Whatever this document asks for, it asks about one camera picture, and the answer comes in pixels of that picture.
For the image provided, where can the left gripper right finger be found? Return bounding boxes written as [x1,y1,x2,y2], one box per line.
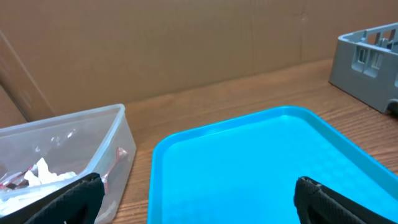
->
[294,176,396,224]

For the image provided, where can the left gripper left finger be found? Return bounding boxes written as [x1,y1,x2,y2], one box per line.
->
[1,172,105,224]

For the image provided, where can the white napkin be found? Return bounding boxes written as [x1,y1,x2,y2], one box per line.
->
[1,157,76,217]

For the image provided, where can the red sauce packet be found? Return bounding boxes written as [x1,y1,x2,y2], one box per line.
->
[101,147,129,194]

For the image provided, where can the foil wrapper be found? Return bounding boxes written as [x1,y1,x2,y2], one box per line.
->
[1,166,34,192]

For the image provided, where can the grey dishwasher rack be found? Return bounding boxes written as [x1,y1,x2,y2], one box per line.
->
[329,22,397,114]

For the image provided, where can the clear plastic bin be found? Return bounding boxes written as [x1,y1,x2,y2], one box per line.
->
[1,104,136,223]

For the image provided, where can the teal plastic tray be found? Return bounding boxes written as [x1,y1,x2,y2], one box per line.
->
[147,106,397,223]

